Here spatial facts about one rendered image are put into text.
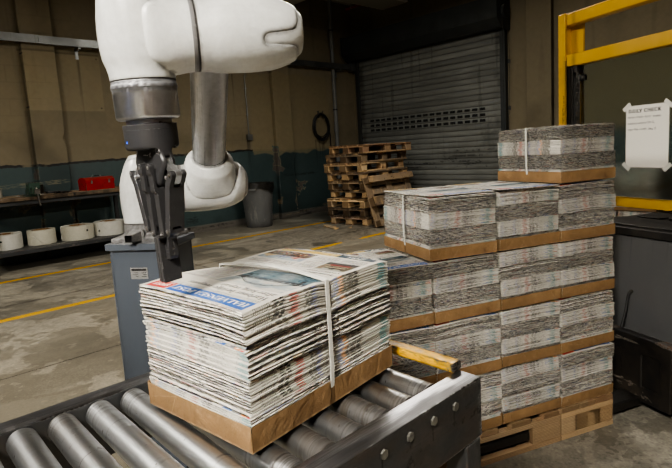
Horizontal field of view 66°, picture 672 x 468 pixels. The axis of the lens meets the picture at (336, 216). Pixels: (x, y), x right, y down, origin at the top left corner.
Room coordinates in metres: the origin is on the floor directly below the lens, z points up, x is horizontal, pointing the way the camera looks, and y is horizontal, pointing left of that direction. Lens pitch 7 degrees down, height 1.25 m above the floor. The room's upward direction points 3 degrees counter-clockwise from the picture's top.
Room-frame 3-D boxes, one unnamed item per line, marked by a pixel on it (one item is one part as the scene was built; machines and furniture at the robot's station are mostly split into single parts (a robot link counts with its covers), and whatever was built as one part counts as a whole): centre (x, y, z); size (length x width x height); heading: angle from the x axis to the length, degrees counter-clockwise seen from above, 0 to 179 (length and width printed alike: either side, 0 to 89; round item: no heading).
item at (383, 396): (1.04, 0.04, 0.77); 0.47 x 0.05 x 0.05; 43
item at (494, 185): (2.09, -0.67, 1.06); 0.37 x 0.28 x 0.01; 21
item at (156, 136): (0.76, 0.26, 1.26); 0.08 x 0.07 x 0.09; 47
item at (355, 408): (0.99, 0.09, 0.77); 0.47 x 0.05 x 0.05; 43
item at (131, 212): (1.66, 0.59, 1.17); 0.18 x 0.16 x 0.22; 109
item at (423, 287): (1.95, -0.27, 0.42); 1.17 x 0.39 x 0.83; 111
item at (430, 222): (2.01, -0.39, 0.95); 0.38 x 0.29 x 0.23; 20
